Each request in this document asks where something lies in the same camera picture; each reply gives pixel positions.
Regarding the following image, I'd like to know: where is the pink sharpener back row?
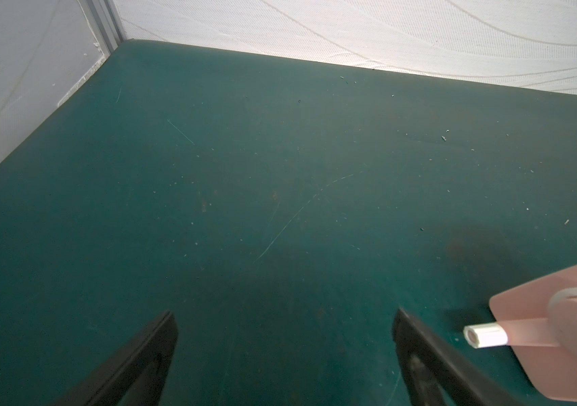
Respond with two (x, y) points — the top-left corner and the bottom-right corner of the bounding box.
(463, 265), (577, 402)

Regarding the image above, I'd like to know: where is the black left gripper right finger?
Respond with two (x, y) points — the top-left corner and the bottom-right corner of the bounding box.
(392, 308), (520, 406)

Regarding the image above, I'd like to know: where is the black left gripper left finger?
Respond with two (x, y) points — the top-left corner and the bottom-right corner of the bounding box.
(53, 311), (178, 405)

